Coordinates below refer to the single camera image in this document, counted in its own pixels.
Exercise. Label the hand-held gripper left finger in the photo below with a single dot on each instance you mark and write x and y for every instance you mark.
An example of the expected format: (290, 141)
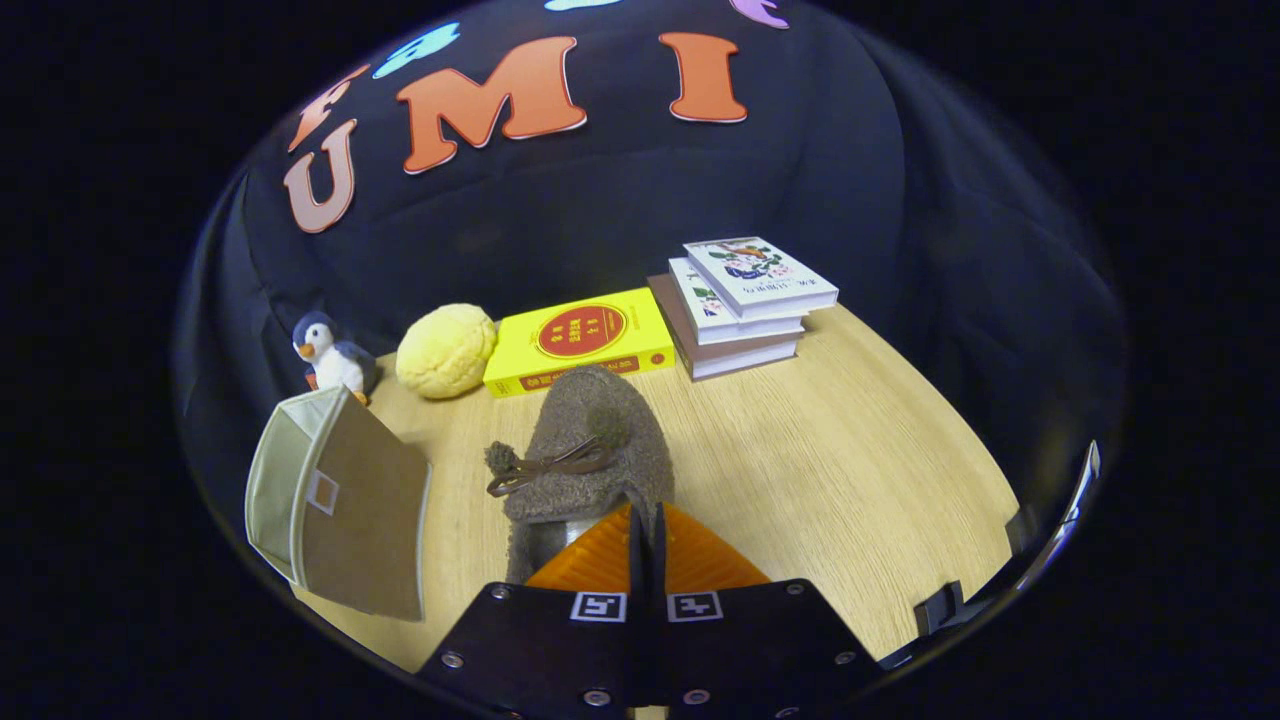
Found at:
(540, 650)

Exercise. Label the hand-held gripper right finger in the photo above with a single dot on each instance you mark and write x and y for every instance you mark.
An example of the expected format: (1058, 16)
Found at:
(760, 650)

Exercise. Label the beige fabric storage box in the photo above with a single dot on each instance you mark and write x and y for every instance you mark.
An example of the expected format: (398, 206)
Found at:
(360, 520)

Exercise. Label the brown fuzzy shoe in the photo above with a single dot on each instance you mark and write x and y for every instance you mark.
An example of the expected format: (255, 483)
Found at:
(590, 430)

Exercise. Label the yellow book with red circle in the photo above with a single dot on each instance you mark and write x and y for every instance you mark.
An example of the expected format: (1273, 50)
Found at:
(580, 340)

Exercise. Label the brown cover book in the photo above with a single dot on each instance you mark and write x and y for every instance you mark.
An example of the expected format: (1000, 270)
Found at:
(690, 345)

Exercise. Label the yellow round bun plush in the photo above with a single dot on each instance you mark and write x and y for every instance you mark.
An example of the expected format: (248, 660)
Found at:
(445, 350)

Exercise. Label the white book with green print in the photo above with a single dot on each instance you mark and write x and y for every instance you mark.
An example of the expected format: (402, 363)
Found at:
(705, 305)

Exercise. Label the penguin plush toy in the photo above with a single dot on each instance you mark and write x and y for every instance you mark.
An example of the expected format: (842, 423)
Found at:
(335, 360)

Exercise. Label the black bracket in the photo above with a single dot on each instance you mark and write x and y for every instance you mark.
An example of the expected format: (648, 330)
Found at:
(940, 607)

